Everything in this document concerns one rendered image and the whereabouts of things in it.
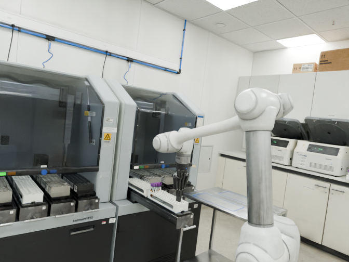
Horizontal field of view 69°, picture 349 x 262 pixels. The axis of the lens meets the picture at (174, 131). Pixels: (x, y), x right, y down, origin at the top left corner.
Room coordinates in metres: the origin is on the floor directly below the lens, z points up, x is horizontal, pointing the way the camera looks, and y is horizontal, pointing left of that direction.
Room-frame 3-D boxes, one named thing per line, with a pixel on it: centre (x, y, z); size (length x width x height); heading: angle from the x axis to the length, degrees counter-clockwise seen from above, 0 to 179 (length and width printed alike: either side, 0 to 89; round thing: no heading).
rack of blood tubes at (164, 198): (1.60, 0.00, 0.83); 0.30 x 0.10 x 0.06; 41
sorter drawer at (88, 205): (1.78, 0.68, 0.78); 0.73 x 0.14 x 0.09; 41
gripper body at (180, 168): (1.52, -0.07, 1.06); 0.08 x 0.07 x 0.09; 131
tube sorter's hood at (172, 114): (2.19, 0.21, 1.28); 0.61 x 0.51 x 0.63; 131
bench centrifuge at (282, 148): (3.73, -1.60, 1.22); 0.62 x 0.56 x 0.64; 129
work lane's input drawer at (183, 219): (1.70, 0.08, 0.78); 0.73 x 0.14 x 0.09; 41
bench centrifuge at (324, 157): (3.29, -1.98, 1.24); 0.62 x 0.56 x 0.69; 131
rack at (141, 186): (1.84, 0.20, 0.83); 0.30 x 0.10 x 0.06; 41
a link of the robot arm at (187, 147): (1.51, -0.06, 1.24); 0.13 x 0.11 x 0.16; 137
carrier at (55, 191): (1.50, 0.65, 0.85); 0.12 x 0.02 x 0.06; 132
